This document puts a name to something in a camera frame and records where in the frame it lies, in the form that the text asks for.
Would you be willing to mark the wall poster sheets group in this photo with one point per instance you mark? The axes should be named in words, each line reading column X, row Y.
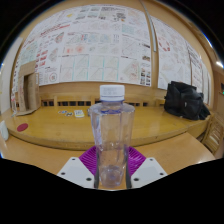
column 100, row 50

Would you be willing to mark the wooden chair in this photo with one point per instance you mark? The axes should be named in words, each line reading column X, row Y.
column 213, row 133

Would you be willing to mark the clear plastic water bottle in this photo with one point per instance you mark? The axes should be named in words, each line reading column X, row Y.
column 111, row 133

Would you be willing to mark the white rectangular card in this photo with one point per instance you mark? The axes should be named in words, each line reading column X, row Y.
column 79, row 113

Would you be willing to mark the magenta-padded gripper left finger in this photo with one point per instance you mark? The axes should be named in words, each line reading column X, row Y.
column 75, row 170

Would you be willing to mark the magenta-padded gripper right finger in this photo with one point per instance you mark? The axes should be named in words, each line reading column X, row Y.
column 148, row 170

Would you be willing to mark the black bag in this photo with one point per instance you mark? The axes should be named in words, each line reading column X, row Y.
column 185, row 100

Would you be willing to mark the small printed sticker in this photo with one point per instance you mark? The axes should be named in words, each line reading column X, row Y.
column 62, row 112
column 69, row 114

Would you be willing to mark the flat round red coaster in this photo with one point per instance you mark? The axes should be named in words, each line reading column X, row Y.
column 22, row 127

